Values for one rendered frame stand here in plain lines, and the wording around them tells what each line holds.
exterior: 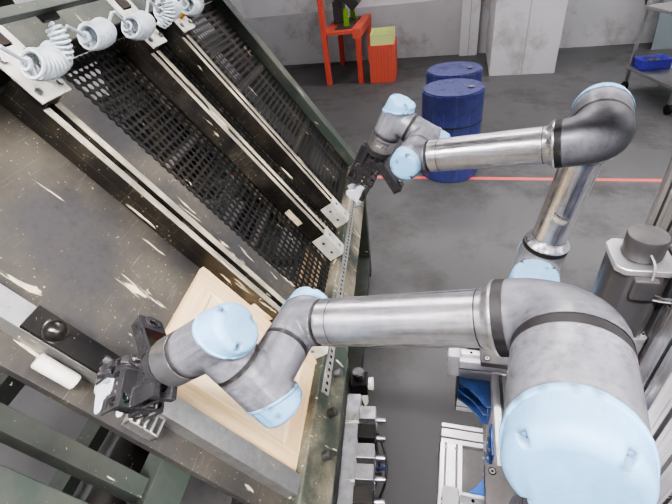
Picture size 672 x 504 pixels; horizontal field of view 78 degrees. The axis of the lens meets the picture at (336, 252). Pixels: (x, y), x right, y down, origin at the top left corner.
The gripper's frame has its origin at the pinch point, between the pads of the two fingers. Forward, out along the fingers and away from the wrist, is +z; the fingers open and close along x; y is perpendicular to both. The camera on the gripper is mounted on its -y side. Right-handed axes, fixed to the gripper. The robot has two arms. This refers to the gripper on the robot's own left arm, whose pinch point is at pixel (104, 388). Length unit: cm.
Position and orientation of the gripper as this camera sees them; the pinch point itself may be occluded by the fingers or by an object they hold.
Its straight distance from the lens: 85.3
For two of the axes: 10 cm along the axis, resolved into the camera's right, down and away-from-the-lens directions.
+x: 6.3, 4.0, 6.6
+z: -7.7, 4.5, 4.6
